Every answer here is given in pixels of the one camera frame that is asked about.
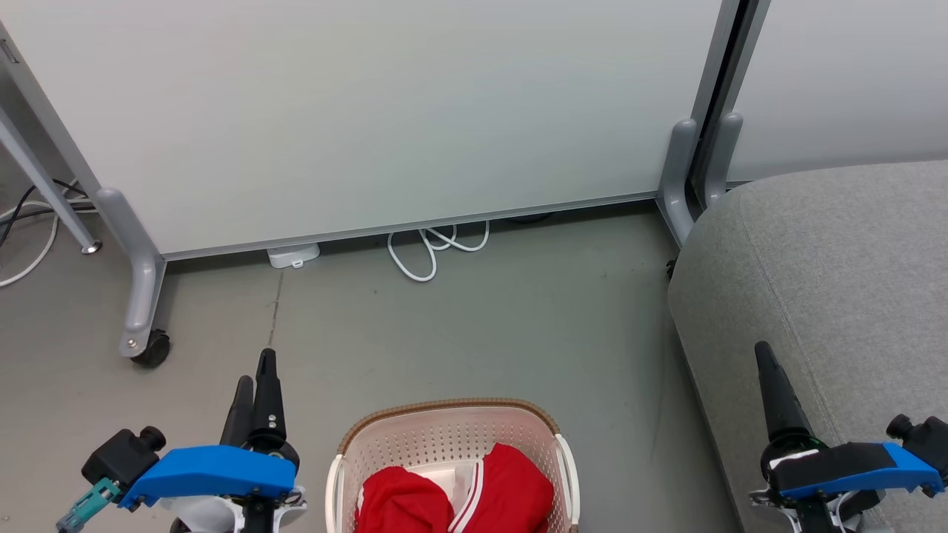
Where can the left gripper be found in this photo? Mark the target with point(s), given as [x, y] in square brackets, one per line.
[200, 518]

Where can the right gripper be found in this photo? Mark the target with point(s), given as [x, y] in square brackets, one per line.
[811, 514]

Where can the grey fabric sofa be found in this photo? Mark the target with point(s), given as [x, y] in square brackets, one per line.
[837, 296]

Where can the black caster wheel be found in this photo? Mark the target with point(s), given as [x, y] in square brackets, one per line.
[671, 270]
[154, 349]

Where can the small white adapter box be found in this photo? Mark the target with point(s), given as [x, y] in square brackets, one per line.
[294, 255]

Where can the plain red garment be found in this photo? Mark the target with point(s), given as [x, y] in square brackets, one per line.
[400, 503]

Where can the grey partition foot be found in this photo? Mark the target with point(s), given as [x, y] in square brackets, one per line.
[678, 178]
[137, 266]
[722, 155]

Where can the beige perforated laundry basket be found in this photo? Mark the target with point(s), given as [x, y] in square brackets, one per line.
[444, 437]

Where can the red garment with white stripes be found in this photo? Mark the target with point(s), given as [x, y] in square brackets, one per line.
[511, 488]

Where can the grey metal table leg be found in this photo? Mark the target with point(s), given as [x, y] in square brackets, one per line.
[44, 181]

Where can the wide white partition panel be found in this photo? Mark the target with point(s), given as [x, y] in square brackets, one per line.
[370, 111]

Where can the narrow white partition panel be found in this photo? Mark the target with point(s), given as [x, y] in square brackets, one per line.
[844, 81]

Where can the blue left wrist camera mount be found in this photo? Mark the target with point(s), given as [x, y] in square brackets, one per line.
[207, 470]

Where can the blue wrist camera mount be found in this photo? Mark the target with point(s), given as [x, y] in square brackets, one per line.
[207, 470]
[907, 463]

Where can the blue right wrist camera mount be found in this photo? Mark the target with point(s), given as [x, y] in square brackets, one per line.
[907, 463]

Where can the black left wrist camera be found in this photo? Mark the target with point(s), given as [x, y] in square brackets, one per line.
[122, 453]

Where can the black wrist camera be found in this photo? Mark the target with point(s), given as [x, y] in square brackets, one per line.
[929, 437]
[122, 453]

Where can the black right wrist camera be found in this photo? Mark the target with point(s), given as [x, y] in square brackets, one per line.
[929, 437]

